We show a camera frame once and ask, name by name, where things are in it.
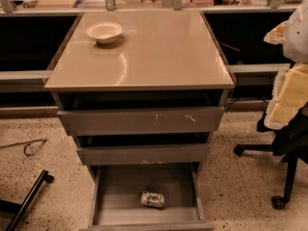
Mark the metal hook rod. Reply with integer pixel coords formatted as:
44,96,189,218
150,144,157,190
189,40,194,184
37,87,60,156
0,139,47,157

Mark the open grey bottom drawer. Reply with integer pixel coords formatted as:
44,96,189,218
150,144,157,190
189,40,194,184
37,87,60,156
81,163,214,231

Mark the black chair leg left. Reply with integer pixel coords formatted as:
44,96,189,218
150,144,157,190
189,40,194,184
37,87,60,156
0,169,54,231

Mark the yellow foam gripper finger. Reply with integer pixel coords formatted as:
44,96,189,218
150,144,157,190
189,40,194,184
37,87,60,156
264,21,287,45
264,64,308,130

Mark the white paper bowl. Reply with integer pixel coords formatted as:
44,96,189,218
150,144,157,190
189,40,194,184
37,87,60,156
86,21,123,44

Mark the crushed 7up can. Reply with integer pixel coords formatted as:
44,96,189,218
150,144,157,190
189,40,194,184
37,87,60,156
141,191,165,208

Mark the grey drawer cabinet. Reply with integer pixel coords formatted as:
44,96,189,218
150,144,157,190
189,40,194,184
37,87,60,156
43,9,236,231

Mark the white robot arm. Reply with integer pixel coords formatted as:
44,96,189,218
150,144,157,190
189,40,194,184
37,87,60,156
264,0,308,130

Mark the grey top drawer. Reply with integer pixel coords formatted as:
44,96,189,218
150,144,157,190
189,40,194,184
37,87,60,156
58,107,223,136

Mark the black office chair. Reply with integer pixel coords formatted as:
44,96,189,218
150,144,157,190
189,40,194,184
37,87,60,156
233,106,308,209

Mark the grey middle drawer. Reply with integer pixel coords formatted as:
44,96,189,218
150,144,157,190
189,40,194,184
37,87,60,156
76,143,210,166

